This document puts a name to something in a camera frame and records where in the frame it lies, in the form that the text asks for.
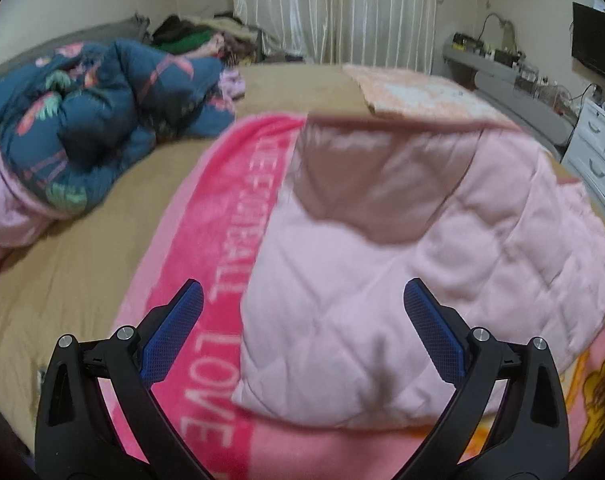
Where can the black television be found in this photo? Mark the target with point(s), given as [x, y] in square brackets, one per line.
[597, 40]

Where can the pink printed blanket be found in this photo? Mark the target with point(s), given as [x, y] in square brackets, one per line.
[217, 240]

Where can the grey wall shelf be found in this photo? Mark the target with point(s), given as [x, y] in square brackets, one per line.
[502, 85]

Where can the peach patterned towel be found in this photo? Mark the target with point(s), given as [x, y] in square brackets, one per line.
[412, 92]

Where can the small purple cloth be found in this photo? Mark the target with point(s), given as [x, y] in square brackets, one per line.
[232, 82]

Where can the pink quilted garment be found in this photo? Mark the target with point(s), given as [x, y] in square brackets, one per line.
[432, 260]

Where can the white drawer cabinet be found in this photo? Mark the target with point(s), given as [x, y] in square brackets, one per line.
[597, 145]

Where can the pile of dark clothes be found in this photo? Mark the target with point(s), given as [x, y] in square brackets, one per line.
[197, 35]

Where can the tan bed sheet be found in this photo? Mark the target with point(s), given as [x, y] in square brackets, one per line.
[82, 240]

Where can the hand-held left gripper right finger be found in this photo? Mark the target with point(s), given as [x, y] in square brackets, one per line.
[432, 330]

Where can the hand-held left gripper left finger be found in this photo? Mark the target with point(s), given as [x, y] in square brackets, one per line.
[175, 330]

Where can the white pleated curtain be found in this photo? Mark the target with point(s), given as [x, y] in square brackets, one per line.
[342, 10]

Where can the teal floral duvet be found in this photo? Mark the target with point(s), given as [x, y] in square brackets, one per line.
[97, 110]

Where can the grey headboard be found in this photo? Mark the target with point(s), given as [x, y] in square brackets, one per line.
[107, 30]

